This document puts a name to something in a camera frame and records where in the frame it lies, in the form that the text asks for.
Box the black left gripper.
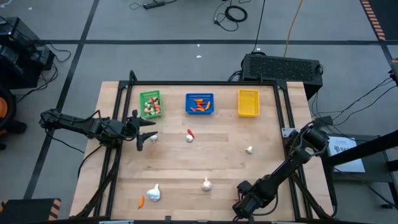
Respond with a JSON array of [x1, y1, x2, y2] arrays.
[[124, 108, 159, 152]]

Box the large cream toy garlic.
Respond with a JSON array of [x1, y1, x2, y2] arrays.
[[201, 176, 213, 192]]

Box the large white toy garlic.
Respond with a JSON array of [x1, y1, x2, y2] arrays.
[[146, 184, 162, 202]]

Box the green plastic basket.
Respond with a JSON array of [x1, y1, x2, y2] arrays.
[[139, 90, 164, 119]]

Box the blue plastic basket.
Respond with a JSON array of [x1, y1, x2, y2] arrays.
[[185, 92, 215, 116]]

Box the yellow plastic basket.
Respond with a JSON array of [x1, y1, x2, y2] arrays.
[[238, 88, 261, 118]]

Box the white paper sheet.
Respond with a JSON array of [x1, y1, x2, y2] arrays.
[[325, 136, 366, 174]]

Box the black metal side cart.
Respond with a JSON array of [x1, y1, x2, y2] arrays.
[[317, 133, 398, 218]]

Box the black power strip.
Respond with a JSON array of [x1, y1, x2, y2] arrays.
[[142, 1, 166, 10]]

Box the black metal beam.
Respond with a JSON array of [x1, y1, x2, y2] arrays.
[[326, 129, 398, 167]]

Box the black computer case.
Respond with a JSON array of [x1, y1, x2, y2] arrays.
[[241, 52, 324, 100]]

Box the black box yellow stripes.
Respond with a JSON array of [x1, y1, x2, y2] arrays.
[[0, 198, 62, 224]]

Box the black equipment stack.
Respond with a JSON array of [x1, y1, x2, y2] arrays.
[[0, 17, 55, 90]]

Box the black and orange machine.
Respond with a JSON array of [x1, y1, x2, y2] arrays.
[[0, 88, 28, 151]]

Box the black metal table frame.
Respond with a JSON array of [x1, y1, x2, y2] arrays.
[[74, 70, 335, 220]]

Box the coiled black cable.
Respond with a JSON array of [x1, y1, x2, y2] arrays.
[[213, 0, 249, 32]]

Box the black floor cable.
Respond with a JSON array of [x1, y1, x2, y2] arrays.
[[251, 0, 267, 54]]

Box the yellow floor cable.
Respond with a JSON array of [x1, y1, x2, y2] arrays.
[[283, 0, 304, 58]]

